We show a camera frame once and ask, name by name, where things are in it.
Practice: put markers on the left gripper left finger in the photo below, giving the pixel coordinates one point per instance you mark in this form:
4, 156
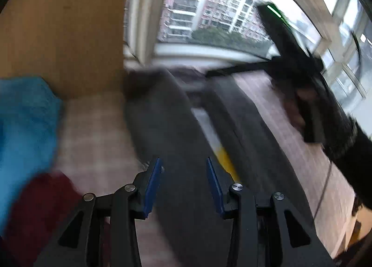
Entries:
79, 240

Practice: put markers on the dark grey zip jacket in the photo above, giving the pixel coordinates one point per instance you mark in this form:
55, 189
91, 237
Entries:
159, 115

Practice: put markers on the dark red garment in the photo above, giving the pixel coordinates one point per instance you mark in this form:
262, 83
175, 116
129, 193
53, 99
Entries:
36, 214

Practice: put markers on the pink plaid mat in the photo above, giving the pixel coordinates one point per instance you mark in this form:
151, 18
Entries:
97, 153

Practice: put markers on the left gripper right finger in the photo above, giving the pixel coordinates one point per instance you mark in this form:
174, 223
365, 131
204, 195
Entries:
267, 230

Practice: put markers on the blue garment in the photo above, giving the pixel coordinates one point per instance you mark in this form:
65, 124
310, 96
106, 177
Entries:
30, 115

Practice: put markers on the operator right hand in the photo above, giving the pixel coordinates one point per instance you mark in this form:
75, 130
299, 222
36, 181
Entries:
324, 121

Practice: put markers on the wooden cabinet panel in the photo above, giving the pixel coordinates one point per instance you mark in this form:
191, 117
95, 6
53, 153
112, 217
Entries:
75, 45

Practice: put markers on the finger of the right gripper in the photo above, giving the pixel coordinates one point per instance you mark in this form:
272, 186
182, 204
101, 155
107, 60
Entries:
242, 67

